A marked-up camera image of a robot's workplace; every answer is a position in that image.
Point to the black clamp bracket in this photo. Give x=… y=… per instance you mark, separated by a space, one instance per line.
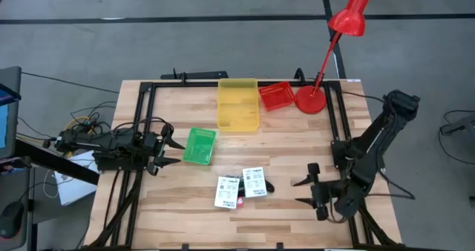
x=300 y=74
x=182 y=76

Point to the red desk lamp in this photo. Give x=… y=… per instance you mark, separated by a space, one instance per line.
x=311 y=100

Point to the black aluminium table frame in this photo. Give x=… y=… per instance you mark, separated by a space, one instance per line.
x=193 y=84

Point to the black desk crossbar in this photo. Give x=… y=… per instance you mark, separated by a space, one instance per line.
x=55 y=162

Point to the yellow plastic bin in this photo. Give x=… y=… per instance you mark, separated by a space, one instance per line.
x=237 y=106

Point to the black computer mouse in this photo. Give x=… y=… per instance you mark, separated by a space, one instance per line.
x=11 y=219

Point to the computer monitor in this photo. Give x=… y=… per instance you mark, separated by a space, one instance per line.
x=7 y=113

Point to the white paper sheet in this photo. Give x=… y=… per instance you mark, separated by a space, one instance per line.
x=74 y=188

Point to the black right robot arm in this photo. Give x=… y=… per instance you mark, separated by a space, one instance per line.
x=375 y=132

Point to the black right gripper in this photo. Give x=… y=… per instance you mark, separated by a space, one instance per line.
x=324 y=193

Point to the grey desk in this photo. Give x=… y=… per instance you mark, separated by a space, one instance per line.
x=15 y=184

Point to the red plastic basket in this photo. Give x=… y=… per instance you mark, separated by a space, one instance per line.
x=276 y=97

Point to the grey floor device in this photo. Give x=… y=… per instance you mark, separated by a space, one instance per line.
x=462 y=126

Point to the pink wall charger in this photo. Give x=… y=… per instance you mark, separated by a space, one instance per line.
x=240 y=202

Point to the black power strip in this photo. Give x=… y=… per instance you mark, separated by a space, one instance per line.
x=200 y=75

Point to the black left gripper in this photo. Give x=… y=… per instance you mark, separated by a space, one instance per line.
x=154 y=147

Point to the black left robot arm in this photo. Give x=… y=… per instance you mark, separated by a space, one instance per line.
x=111 y=143

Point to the green plastic basket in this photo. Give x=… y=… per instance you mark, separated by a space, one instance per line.
x=199 y=147

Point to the white printed cardboard box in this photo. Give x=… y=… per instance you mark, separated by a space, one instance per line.
x=254 y=182
x=226 y=192

